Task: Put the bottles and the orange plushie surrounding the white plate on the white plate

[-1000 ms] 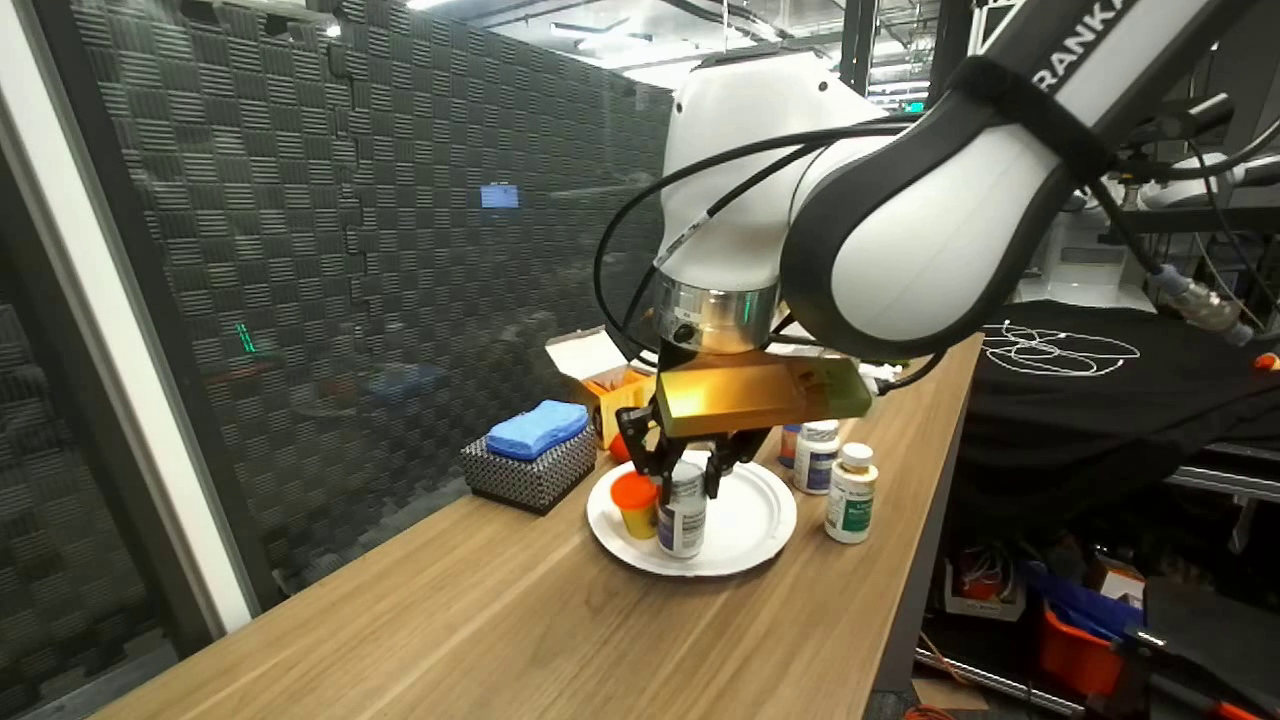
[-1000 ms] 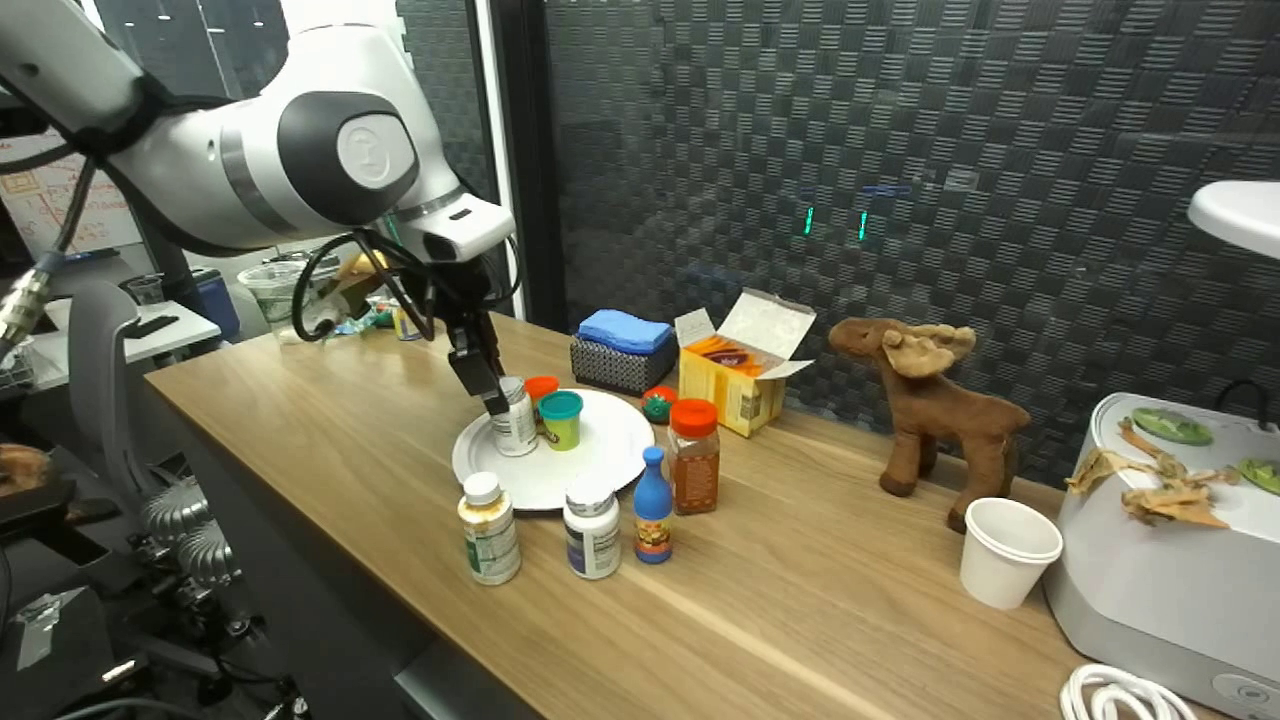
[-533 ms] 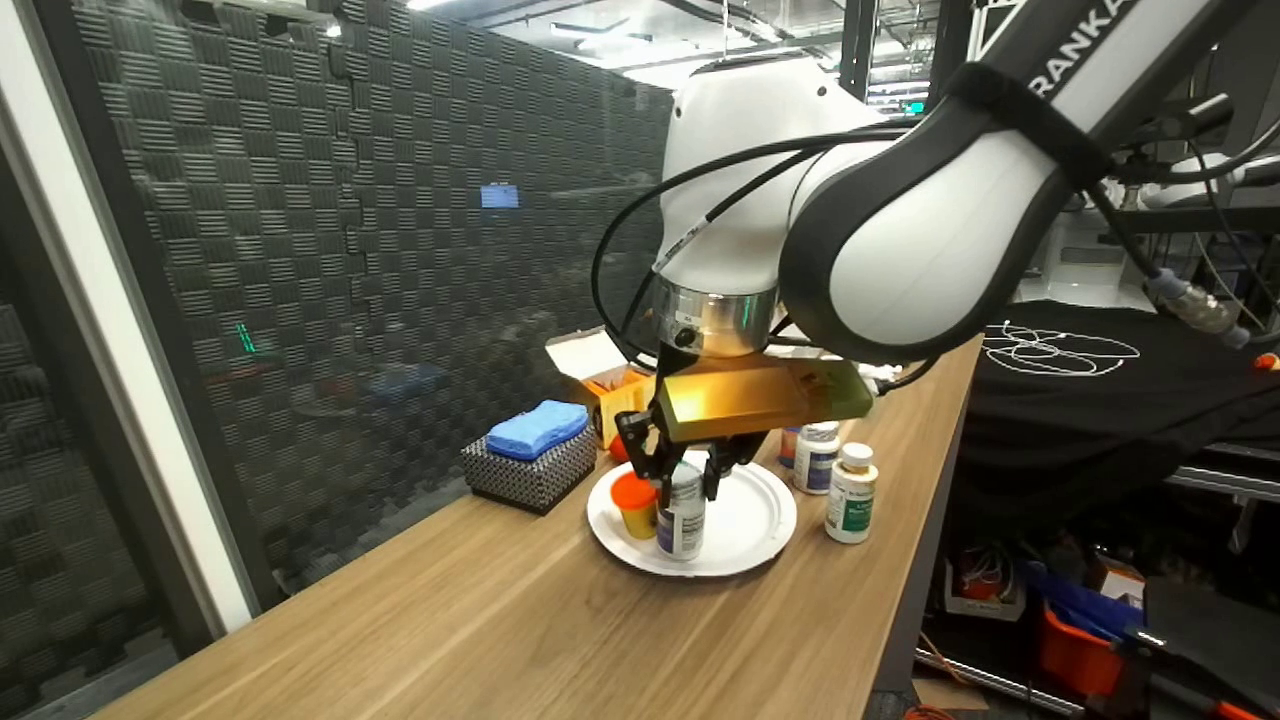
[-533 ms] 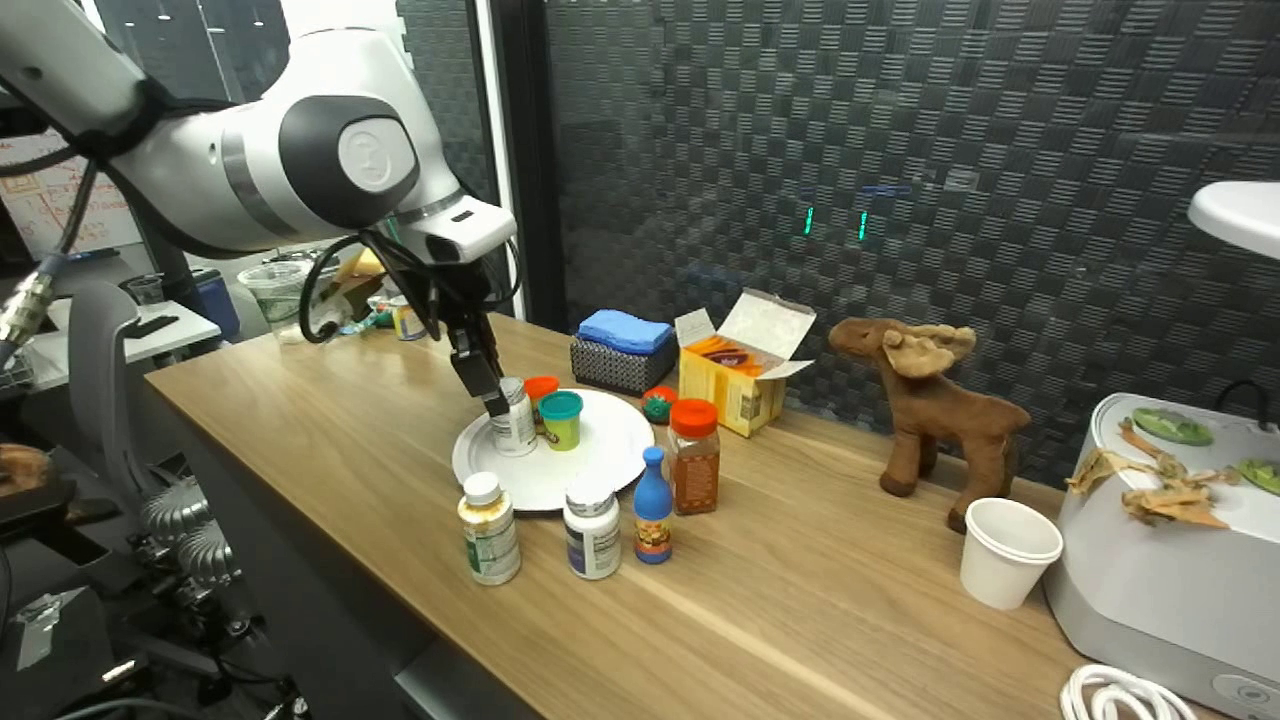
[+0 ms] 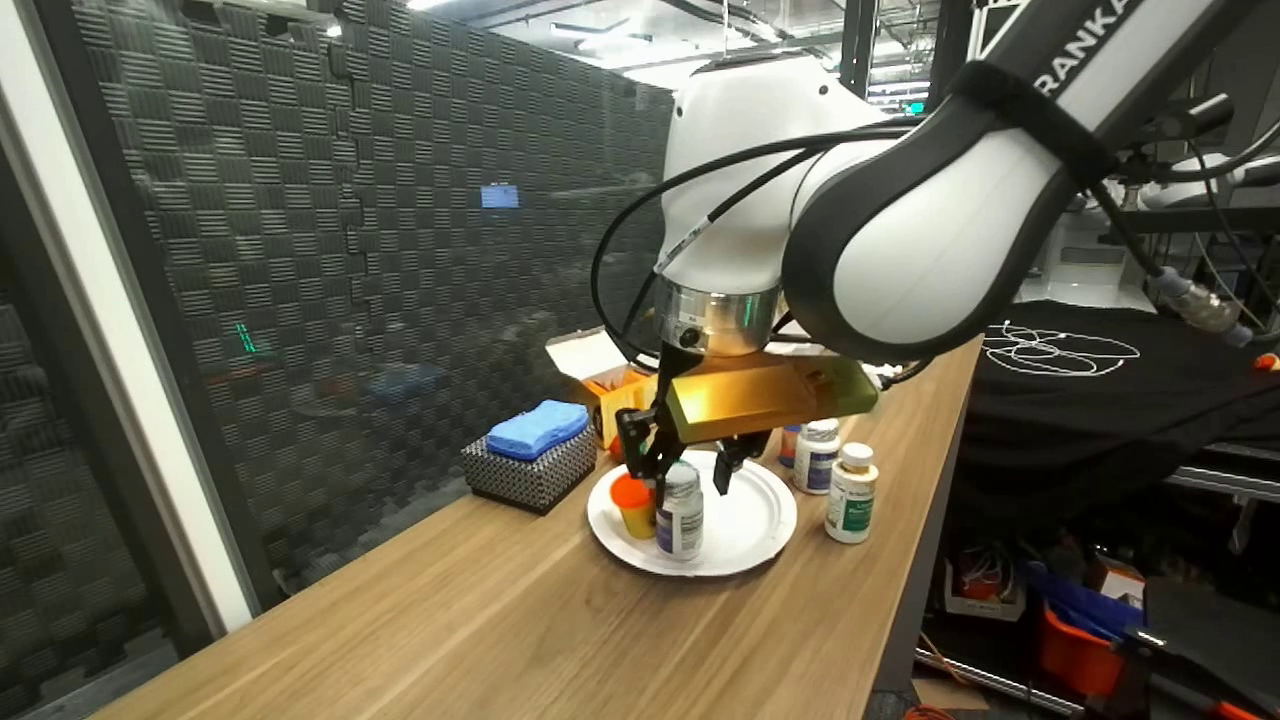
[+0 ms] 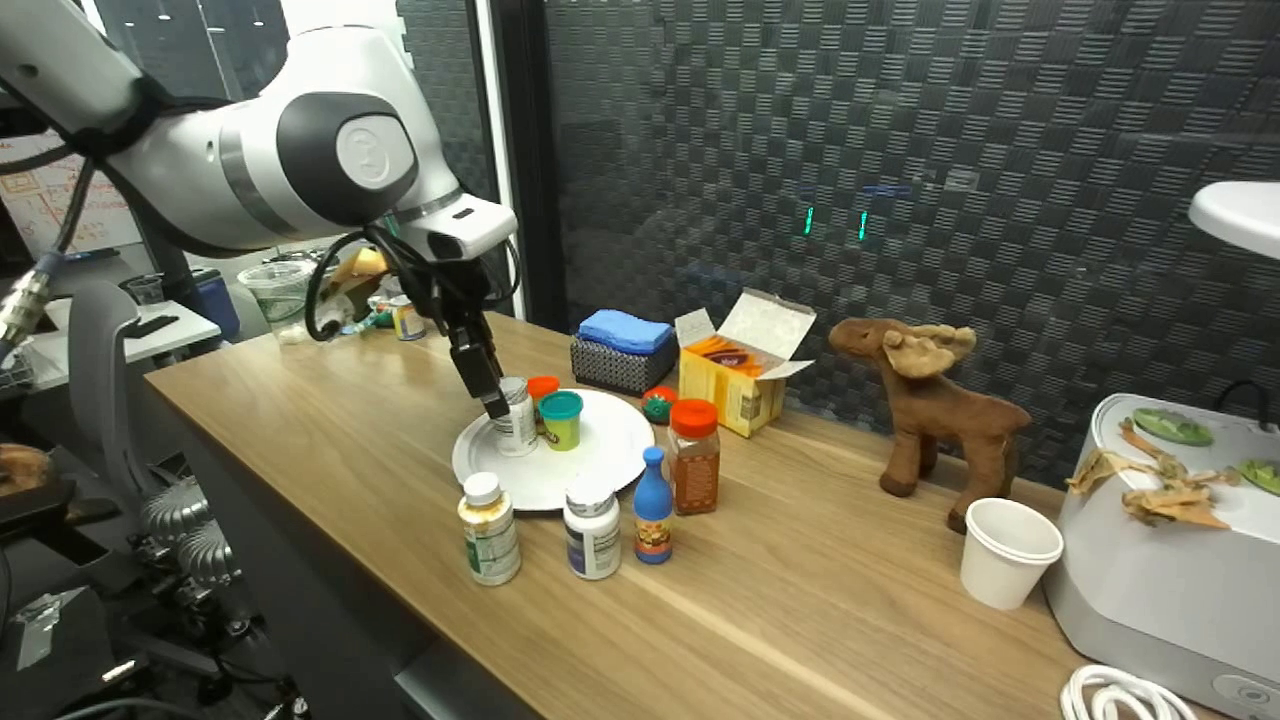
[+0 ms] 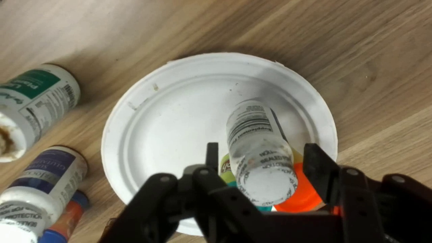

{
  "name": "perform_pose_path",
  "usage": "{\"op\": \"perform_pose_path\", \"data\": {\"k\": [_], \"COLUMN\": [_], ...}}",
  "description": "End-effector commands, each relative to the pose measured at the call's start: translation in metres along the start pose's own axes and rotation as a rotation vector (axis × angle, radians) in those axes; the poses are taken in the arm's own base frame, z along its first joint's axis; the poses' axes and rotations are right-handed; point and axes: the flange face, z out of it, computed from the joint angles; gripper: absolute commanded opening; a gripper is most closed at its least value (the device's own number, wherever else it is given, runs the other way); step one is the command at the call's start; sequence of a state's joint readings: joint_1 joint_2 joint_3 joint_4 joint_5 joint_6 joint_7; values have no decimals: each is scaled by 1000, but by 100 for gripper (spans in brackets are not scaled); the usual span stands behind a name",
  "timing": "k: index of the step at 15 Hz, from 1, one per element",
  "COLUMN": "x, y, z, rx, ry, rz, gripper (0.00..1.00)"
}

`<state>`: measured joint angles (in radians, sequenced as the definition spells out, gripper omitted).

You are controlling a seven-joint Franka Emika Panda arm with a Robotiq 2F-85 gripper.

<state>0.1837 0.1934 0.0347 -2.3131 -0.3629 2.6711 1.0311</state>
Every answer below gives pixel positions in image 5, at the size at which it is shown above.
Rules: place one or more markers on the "white round plate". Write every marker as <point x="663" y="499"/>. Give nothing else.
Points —
<point x="746" y="533"/>

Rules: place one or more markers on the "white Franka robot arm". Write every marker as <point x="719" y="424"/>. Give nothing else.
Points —
<point x="935" y="226"/>

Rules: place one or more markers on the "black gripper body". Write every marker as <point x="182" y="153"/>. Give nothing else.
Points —
<point x="674" y="382"/>

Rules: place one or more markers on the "orange bin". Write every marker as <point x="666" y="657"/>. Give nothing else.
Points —
<point x="1080" y="655"/>

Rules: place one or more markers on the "white bottle green label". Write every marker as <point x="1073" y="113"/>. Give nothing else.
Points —
<point x="849" y="499"/>

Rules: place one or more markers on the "white bottle blue label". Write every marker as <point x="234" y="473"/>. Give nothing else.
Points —
<point x="818" y="463"/>

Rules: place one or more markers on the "gray woven basket box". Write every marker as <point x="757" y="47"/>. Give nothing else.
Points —
<point x="526" y="481"/>

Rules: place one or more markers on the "blue sponge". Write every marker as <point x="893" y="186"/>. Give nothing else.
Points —
<point x="539" y="431"/>

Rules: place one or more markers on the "black cloth covered table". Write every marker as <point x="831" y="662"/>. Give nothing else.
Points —
<point x="1173" y="403"/>

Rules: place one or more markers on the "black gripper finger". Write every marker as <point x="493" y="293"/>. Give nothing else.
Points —
<point x="736" y="463"/>
<point x="647" y="442"/>

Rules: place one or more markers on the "white bottle silver cap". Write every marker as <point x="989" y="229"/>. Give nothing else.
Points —
<point x="682" y="513"/>

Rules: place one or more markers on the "blue tool under table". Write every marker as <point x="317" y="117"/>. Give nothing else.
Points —
<point x="1085" y="604"/>

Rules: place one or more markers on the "white window frame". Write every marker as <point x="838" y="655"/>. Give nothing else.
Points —
<point x="92" y="264"/>

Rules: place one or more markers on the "red white package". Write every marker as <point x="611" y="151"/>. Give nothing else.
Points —
<point x="987" y="590"/>

